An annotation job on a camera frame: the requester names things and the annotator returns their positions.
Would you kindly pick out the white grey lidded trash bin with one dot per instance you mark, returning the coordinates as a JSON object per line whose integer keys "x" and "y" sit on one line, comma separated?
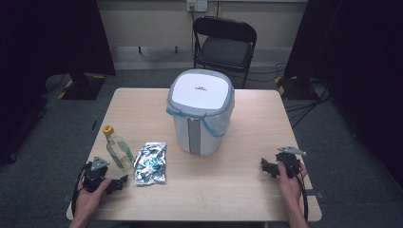
{"x": 199, "y": 91}

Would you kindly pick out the black yellow-striped stand base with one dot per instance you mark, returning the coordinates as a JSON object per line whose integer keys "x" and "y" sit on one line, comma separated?
{"x": 294, "y": 90}
{"x": 84, "y": 87}

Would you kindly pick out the translucent blue-trimmed bin liner bag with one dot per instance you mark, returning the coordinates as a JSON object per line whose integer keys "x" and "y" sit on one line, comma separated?
{"x": 220, "y": 124}

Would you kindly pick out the person's right hand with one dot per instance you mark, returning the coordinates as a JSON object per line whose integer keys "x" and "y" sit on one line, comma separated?
{"x": 290, "y": 190}

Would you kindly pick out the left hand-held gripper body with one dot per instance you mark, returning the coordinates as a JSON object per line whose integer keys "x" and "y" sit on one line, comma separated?
{"x": 95, "y": 177}

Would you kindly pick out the black curtain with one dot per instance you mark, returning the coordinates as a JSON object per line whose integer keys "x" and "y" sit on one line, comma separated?
{"x": 358, "y": 57}
{"x": 47, "y": 41}

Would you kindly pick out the silver blue foil snack packet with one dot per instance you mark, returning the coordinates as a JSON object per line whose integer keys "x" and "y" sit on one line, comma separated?
{"x": 150, "y": 163}

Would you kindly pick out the clear bottle with yellow cap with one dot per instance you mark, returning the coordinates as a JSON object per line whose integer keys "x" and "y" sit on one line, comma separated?
{"x": 118, "y": 151}

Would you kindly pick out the small black stick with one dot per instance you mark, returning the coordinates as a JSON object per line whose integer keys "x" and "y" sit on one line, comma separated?
{"x": 94, "y": 124}

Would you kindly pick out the white wall power outlet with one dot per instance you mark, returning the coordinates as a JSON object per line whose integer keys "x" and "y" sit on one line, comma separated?
{"x": 197, "y": 5}

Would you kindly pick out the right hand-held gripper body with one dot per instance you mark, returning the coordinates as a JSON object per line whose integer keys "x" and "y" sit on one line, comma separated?
{"x": 290, "y": 163}

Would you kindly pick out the black folding chair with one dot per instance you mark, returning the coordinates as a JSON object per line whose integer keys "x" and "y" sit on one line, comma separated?
{"x": 225, "y": 52}

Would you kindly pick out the grey tape strip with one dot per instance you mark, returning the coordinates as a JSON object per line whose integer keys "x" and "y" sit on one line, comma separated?
{"x": 66, "y": 198}
{"x": 314, "y": 193}

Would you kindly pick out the person's left hand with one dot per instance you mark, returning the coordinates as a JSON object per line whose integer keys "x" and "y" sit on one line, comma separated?
{"x": 87, "y": 202}

